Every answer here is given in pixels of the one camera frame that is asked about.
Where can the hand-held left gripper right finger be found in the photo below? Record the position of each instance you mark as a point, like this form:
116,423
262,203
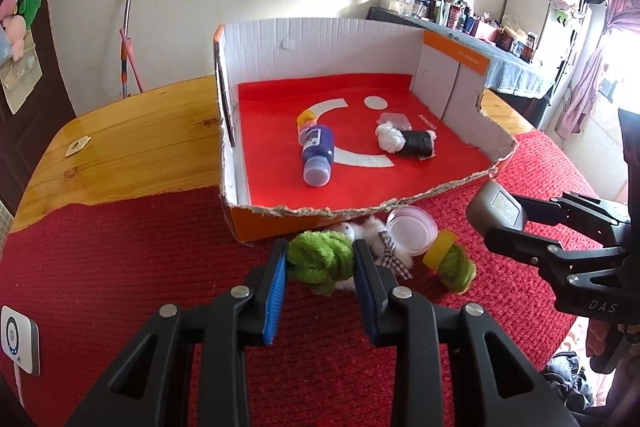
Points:
367,292

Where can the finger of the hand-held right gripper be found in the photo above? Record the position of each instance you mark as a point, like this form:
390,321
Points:
575,209
525,247

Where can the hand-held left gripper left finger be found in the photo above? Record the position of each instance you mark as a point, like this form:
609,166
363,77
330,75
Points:
275,292

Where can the brown plastic case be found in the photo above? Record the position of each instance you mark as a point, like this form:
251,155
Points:
492,207

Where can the green fluffy scrunchie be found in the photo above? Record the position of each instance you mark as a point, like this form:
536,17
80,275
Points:
457,269
320,262

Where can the white fluffy bunny hair clip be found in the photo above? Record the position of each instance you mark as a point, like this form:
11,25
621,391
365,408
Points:
377,234

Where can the clear round plastic lid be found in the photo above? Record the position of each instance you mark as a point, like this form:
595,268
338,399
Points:
412,232

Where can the yellow bottle cap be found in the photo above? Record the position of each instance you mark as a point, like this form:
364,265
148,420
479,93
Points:
437,252

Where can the purple ink bottle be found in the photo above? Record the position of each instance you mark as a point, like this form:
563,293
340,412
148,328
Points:
317,152

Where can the black and white plush roll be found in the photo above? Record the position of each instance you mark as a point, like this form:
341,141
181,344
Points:
415,142

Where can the clear square plastic box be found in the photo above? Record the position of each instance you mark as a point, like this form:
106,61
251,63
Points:
397,118

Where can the yellow-haired doll figurine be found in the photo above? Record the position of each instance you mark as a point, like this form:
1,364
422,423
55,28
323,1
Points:
306,118

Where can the orange cardboard box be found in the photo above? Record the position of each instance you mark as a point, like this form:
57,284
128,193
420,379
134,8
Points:
270,107

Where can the dark cloth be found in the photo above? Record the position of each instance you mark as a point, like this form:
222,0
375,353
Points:
567,382

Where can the purple curtain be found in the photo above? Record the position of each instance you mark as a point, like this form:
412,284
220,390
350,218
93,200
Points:
585,87

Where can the red knitted mat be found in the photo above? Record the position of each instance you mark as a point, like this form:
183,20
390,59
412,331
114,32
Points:
125,267

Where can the side table with blue cloth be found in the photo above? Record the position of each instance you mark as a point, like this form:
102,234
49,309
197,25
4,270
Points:
510,72

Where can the white adhesive hook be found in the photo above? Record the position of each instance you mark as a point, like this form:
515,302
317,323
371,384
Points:
77,147

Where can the white square device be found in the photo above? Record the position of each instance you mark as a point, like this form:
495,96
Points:
17,339

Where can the metal stick with orange tip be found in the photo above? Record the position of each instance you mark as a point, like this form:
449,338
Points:
127,17

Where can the beige paper bag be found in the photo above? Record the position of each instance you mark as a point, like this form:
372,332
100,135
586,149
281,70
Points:
22,82

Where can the pink plush toy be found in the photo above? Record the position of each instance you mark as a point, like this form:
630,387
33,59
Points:
12,29

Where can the green plush toy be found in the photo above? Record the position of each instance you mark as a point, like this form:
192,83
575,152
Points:
29,4

